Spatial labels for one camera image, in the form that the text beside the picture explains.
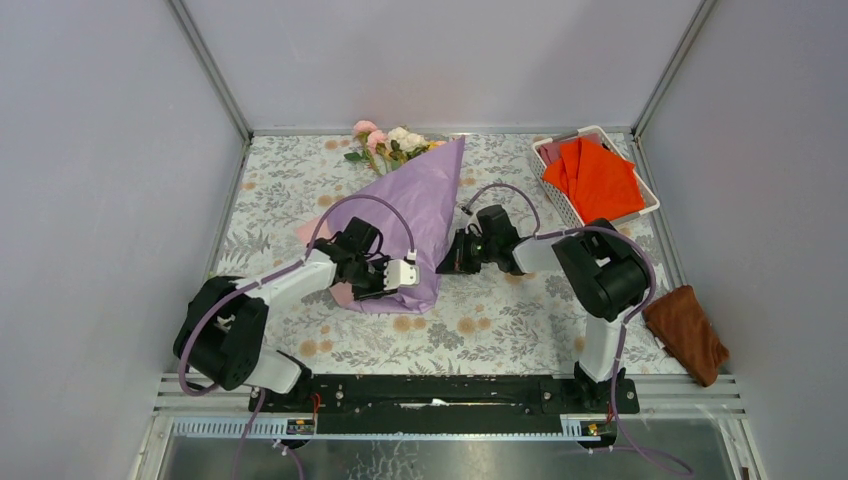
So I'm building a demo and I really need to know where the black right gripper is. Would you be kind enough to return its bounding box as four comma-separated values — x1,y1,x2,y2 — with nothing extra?
436,228,498,276

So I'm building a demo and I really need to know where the pink and purple wrapping paper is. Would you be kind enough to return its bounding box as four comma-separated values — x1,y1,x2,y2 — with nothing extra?
318,137,465,314

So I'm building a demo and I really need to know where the pink fake flower stem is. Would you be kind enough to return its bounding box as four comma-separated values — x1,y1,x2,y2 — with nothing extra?
343,120,392,176

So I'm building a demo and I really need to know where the yellow fake flower bunch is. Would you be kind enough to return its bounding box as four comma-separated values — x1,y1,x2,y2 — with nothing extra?
427,140,447,151

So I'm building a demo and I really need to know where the white fake flower stem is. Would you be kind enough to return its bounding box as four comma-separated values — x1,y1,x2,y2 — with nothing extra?
387,127,430,165

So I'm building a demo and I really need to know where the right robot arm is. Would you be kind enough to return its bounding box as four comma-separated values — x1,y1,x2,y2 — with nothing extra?
436,205,656,412

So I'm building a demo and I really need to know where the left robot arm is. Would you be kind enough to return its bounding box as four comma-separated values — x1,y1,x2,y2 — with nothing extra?
173,217,392,411

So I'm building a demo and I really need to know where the white plastic basket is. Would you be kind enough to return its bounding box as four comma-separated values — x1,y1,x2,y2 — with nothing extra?
530,125,660,227

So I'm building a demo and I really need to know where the orange folded paper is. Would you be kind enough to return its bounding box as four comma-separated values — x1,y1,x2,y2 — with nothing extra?
542,147,646,223

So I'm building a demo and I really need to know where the brown cloth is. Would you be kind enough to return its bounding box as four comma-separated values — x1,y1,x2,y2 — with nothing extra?
643,285,730,387

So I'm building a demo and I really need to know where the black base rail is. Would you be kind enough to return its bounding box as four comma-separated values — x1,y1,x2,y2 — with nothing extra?
249,374,640,435

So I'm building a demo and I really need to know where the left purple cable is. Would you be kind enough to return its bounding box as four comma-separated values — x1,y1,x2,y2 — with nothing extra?
178,193,419,480

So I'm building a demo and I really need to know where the purple cable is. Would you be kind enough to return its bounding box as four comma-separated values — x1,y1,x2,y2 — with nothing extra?
178,193,419,480
460,183,694,480

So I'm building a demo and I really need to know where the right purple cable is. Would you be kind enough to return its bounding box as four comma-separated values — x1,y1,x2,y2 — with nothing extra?
460,183,694,480

